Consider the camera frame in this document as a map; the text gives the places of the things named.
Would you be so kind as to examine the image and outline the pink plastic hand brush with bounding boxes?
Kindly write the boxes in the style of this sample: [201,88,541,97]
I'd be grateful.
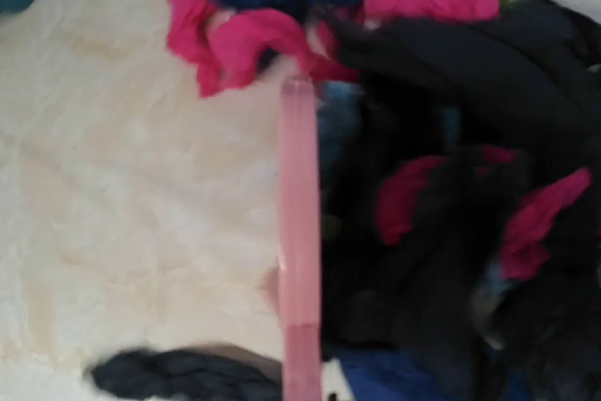
[278,77,322,401]

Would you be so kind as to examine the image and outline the pink scrap near bin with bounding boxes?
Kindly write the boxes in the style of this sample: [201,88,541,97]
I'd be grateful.
[166,0,357,98]

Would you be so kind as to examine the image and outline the black and blue scrap pile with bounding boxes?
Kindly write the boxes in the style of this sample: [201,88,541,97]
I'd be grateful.
[320,0,600,400]

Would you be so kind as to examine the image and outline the black scrap front left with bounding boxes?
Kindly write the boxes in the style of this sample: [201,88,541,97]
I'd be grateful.
[85,344,283,400]

